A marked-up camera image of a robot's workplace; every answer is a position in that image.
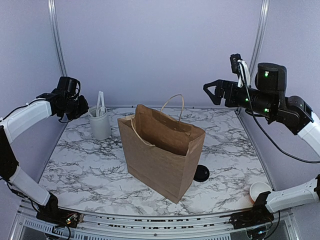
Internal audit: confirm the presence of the left aluminium frame post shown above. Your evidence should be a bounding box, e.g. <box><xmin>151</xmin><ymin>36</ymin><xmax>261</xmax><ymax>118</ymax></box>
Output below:
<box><xmin>47</xmin><ymin>0</ymin><xmax>68</xmax><ymax>77</ymax></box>

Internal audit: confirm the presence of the white cup with stirrers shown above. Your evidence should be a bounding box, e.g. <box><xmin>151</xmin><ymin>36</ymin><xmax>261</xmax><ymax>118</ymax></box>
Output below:
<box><xmin>88</xmin><ymin>90</ymin><xmax>112</xmax><ymax>141</ymax></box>

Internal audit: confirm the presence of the aluminium frame post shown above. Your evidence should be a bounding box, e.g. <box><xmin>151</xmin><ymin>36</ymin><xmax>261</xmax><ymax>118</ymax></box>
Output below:
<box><xmin>249</xmin><ymin>0</ymin><xmax>270</xmax><ymax>79</ymax></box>
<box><xmin>47</xmin><ymin>0</ymin><xmax>68</xmax><ymax>77</ymax></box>

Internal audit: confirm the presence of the white orange paper cup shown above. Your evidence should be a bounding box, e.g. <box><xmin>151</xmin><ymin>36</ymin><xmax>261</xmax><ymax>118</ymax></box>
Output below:
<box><xmin>249</xmin><ymin>181</ymin><xmax>273</xmax><ymax>202</ymax></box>

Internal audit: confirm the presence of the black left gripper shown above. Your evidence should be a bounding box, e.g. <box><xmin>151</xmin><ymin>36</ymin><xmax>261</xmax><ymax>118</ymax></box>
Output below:
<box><xmin>60</xmin><ymin>94</ymin><xmax>89</xmax><ymax>120</ymax></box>

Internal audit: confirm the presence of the right aluminium frame post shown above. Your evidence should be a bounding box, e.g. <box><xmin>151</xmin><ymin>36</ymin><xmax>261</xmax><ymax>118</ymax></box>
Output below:
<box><xmin>249</xmin><ymin>0</ymin><xmax>270</xmax><ymax>79</ymax></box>

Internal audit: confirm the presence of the brown paper bag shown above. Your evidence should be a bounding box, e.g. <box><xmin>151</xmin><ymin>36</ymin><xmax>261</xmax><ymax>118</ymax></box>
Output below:
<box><xmin>117</xmin><ymin>104</ymin><xmax>206</xmax><ymax>204</ymax></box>

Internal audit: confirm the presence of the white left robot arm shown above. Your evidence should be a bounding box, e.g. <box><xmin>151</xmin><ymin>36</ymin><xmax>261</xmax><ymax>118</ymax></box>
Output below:
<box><xmin>0</xmin><ymin>76</ymin><xmax>89</xmax><ymax>228</ymax></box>

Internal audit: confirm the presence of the aluminium front rail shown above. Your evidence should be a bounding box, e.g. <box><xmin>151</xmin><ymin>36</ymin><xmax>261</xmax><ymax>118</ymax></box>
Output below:
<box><xmin>8</xmin><ymin>200</ymin><xmax>301</xmax><ymax>240</ymax></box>

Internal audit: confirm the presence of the black cup lid stack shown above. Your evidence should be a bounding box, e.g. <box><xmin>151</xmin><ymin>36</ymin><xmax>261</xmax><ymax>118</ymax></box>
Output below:
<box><xmin>193</xmin><ymin>164</ymin><xmax>210</xmax><ymax>182</ymax></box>

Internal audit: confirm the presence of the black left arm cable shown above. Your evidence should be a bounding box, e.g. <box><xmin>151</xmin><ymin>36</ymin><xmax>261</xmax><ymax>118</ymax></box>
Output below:
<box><xmin>0</xmin><ymin>79</ymin><xmax>82</xmax><ymax>123</ymax></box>

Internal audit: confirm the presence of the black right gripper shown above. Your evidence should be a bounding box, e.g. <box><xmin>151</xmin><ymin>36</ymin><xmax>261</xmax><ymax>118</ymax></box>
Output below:
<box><xmin>204</xmin><ymin>78</ymin><xmax>277</xmax><ymax>119</ymax></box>

